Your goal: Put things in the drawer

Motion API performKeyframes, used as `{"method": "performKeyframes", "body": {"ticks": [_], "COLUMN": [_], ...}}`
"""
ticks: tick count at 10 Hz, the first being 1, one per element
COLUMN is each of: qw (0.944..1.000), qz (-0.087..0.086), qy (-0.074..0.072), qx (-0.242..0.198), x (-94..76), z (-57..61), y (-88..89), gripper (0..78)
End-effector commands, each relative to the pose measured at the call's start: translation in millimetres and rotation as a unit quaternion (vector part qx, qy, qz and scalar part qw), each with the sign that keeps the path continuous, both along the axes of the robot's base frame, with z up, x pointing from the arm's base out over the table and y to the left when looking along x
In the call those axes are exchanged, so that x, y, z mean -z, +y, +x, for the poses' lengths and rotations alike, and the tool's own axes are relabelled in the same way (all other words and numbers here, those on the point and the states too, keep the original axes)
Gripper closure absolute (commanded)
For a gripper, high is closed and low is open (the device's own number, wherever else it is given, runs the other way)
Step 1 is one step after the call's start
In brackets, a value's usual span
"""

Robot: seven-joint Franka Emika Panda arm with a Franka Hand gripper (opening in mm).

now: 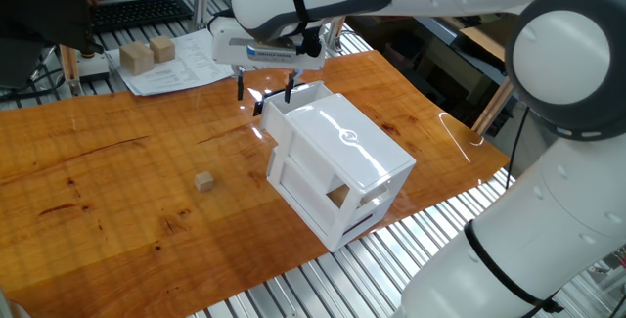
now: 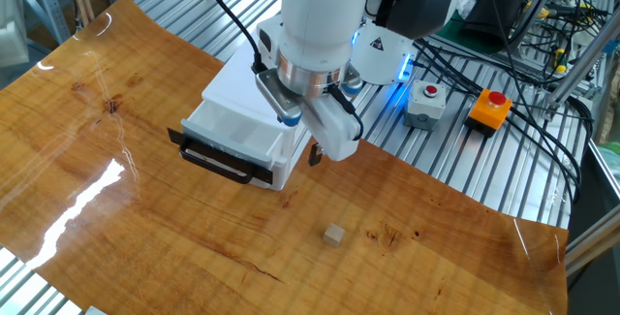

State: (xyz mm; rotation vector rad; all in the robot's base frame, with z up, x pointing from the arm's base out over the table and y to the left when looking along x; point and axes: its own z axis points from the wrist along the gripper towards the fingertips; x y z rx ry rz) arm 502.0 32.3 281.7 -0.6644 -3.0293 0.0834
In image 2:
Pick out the black camera cable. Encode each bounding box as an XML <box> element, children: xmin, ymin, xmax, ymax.
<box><xmin>205</xmin><ymin>0</ymin><xmax>268</xmax><ymax>75</ymax></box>

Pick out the aluminium profile rail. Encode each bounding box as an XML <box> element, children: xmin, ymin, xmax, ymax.
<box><xmin>564</xmin><ymin>215</ymin><xmax>620</xmax><ymax>277</ymax></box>

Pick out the white foam block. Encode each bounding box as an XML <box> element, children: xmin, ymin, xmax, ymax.
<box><xmin>0</xmin><ymin>0</ymin><xmax>30</xmax><ymax>68</ymax></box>

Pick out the white drawer with black handle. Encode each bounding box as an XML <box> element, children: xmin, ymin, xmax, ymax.
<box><xmin>167</xmin><ymin>99</ymin><xmax>297</xmax><ymax>186</ymax></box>

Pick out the wood grain table mat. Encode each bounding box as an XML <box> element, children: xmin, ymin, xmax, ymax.
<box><xmin>0</xmin><ymin>0</ymin><xmax>569</xmax><ymax>315</ymax></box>

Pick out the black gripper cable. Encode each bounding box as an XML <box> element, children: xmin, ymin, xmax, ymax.
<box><xmin>327</xmin><ymin>84</ymin><xmax>365</xmax><ymax>142</ymax></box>

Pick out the crumpled white tissue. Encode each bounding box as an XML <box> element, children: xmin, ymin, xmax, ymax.
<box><xmin>454</xmin><ymin>0</ymin><xmax>479</xmax><ymax>20</ymax></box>

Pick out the yellow handled tool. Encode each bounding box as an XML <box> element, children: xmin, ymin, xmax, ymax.
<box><xmin>524</xmin><ymin>0</ymin><xmax>553</xmax><ymax>20</ymax></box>

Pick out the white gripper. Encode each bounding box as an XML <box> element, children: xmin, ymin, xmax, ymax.
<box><xmin>255</xmin><ymin>13</ymin><xmax>363</xmax><ymax>168</ymax></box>

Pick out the black cable bundle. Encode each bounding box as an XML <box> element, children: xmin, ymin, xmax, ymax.
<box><xmin>411</xmin><ymin>28</ymin><xmax>598</xmax><ymax>205</ymax></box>

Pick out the grey perforated shelf frame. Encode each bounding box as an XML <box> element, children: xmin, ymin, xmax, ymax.
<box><xmin>0</xmin><ymin>0</ymin><xmax>73</xmax><ymax>45</ymax></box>

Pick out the white plastic drawer cabinet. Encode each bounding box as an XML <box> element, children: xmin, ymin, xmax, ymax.
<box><xmin>201</xmin><ymin>38</ymin><xmax>319</xmax><ymax>193</ymax></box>

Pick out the yellow black screwdriver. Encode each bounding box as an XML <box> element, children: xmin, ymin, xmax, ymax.
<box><xmin>553</xmin><ymin>47</ymin><xmax>569</xmax><ymax>75</ymax></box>

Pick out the slim aluminium profile post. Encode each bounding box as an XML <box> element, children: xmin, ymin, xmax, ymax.
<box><xmin>503</xmin><ymin>0</ymin><xmax>567</xmax><ymax>59</ymax></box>

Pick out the green mat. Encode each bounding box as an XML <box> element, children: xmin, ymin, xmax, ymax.
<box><xmin>438</xmin><ymin>0</ymin><xmax>508</xmax><ymax>57</ymax></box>

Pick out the grey box with red button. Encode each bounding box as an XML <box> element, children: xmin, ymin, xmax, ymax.
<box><xmin>403</xmin><ymin>80</ymin><xmax>448</xmax><ymax>132</ymax></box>

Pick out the orange box with red button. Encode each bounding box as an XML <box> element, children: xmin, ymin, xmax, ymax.
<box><xmin>464</xmin><ymin>88</ymin><xmax>513</xmax><ymax>138</ymax></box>

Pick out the small wooden cube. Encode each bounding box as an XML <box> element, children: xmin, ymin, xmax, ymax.
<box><xmin>323</xmin><ymin>223</ymin><xmax>346</xmax><ymax>249</ymax></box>

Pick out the thick aluminium profile post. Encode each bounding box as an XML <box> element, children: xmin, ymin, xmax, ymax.
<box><xmin>542</xmin><ymin>14</ymin><xmax>620</xmax><ymax>122</ymax></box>

